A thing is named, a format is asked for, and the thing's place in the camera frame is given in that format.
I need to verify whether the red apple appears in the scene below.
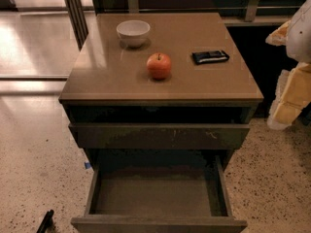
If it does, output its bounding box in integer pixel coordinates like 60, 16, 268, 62
147, 52, 171, 80

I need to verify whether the blue tape piece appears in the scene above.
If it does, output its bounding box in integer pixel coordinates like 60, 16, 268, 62
85, 162, 91, 169

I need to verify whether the black snack bar wrapper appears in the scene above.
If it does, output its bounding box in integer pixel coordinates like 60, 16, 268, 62
191, 50, 229, 65

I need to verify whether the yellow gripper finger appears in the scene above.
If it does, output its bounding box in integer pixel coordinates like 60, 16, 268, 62
267, 62, 311, 130
265, 20, 290, 47

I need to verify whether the open middle drawer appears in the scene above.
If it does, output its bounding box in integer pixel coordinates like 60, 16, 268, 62
71, 156, 247, 233

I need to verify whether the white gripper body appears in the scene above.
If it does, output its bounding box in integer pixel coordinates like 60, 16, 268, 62
286, 0, 311, 63

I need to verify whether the black object on floor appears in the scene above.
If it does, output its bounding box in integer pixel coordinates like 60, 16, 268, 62
36, 210, 54, 233

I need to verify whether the white ceramic bowl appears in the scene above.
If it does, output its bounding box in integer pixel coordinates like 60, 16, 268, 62
116, 20, 151, 48

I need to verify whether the brown drawer cabinet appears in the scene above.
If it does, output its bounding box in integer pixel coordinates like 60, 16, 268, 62
58, 12, 264, 233

